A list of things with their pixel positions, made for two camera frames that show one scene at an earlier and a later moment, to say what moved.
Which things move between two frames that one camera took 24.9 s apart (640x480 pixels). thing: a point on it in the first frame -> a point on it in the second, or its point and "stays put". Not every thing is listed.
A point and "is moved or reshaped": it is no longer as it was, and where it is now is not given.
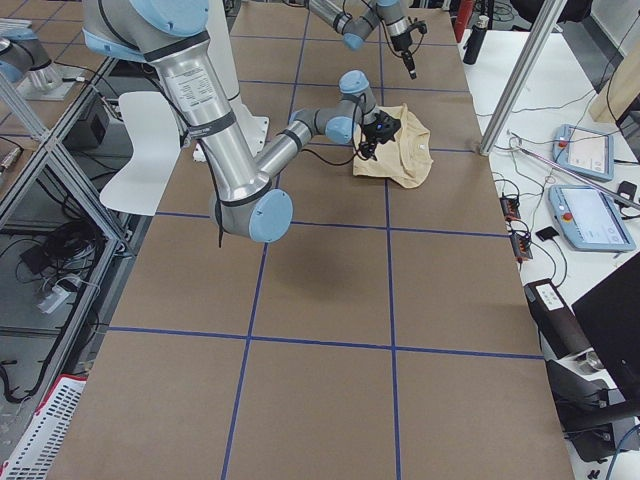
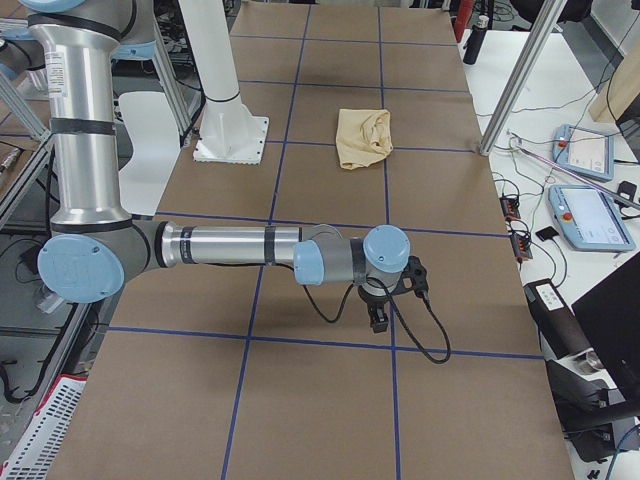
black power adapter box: [627, 190] stays put
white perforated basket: [35, 454] stays put
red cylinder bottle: [463, 10] stays put
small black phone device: [547, 233] stays put
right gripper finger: [367, 149] -> [378, 319]
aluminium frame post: [543, 27] stays put
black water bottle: [472, 48] stays put
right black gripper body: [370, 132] -> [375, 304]
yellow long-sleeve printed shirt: [407, 160] is moved or reshaped
